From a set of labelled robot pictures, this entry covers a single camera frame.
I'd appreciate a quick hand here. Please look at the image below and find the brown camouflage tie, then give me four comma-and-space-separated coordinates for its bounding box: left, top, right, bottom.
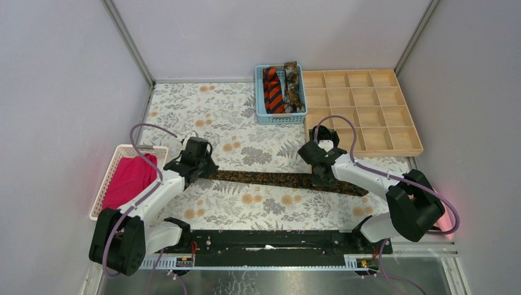
283, 61, 305, 113

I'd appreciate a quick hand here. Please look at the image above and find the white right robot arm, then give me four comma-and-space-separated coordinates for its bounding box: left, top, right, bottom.
298, 141, 445, 253

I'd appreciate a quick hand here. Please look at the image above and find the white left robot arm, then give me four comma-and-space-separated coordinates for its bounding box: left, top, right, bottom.
88, 136, 218, 276

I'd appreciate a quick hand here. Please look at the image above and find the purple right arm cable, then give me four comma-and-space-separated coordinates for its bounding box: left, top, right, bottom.
312, 115, 461, 236

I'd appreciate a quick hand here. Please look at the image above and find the orange navy striped tie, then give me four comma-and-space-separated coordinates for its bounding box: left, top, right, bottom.
262, 67, 285, 114

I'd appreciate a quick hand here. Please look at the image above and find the wooden compartment tray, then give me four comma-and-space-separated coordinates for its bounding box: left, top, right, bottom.
303, 69, 424, 157

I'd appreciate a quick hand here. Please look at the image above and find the red cloth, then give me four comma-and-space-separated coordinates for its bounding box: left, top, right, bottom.
102, 156, 157, 209

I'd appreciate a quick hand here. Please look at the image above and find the pink cloth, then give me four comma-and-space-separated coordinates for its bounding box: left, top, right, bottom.
434, 201, 456, 232

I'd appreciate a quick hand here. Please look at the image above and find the dark green rolled tie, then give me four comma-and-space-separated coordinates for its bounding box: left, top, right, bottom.
309, 125, 340, 146

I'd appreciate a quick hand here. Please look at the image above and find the black gold patterned tie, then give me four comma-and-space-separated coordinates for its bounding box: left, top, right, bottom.
208, 170, 369, 197

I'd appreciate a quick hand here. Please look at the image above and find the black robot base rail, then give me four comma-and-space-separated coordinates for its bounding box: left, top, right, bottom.
164, 230, 393, 268

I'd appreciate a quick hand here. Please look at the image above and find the blue plastic basket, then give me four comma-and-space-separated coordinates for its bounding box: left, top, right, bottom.
255, 61, 308, 125

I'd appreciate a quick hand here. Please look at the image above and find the floral patterned tablecloth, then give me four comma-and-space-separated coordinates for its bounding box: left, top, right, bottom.
140, 83, 388, 230

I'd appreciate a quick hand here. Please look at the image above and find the white plastic basket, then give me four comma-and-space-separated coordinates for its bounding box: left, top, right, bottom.
89, 144, 169, 221

